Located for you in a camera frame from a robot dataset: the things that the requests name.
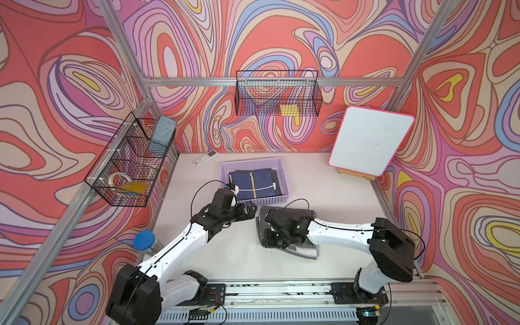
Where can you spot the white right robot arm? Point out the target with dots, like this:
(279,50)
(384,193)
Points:
(392,251)

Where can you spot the white tape roll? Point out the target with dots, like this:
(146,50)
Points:
(116,180)

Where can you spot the purple perforated plastic basket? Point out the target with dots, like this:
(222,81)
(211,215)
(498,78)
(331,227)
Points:
(260,163)

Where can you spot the blue pillowcase with yellow stripe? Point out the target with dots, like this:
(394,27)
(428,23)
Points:
(256,184)

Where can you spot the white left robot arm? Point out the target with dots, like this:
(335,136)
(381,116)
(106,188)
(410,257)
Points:
(162,264)

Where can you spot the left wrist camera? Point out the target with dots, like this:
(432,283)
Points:
(234,189)

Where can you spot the yellow sticky notes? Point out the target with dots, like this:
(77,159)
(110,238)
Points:
(289,110)

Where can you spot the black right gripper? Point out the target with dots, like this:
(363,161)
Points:
(269,242)

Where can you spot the white remote control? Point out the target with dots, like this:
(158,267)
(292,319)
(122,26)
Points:
(205,158)

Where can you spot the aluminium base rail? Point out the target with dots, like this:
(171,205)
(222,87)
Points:
(324,301)

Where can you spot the black wire basket left wall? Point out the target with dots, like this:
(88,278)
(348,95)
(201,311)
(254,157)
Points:
(139,158)

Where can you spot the black wire basket back wall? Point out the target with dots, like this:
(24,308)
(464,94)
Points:
(261,92)

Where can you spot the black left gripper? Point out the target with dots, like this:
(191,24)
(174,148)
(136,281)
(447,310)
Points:
(250,212)

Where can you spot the black wire basket wall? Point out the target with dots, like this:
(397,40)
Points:
(261,92)
(139,158)

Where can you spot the pink framed whiteboard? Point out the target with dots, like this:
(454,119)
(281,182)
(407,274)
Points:
(368,140)

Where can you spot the aluminium frame post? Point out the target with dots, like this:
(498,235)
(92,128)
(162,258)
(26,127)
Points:
(27,283)

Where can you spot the yellow cloth in basket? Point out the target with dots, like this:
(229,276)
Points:
(132,188)

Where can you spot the grey cloth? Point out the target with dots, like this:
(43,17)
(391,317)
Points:
(305,251)

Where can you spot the blue grey sponge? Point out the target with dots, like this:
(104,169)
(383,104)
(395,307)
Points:
(164,130)

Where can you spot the blue capped bottle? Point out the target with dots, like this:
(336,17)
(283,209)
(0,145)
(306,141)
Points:
(147,242)

